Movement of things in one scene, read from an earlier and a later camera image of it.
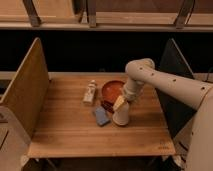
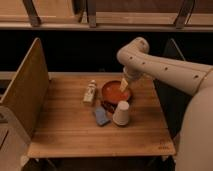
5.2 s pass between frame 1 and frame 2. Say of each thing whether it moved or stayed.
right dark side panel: stayed
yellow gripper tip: moved
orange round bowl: stayed
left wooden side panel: stayed
